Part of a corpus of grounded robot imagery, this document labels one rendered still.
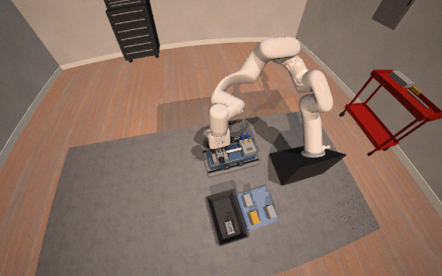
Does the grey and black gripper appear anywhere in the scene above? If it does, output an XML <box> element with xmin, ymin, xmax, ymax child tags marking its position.
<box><xmin>203</xmin><ymin>129</ymin><xmax>234</xmax><ymax>154</ymax></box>

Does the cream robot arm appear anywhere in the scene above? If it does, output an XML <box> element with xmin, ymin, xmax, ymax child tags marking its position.
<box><xmin>207</xmin><ymin>37</ymin><xmax>333</xmax><ymax>158</ymax></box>

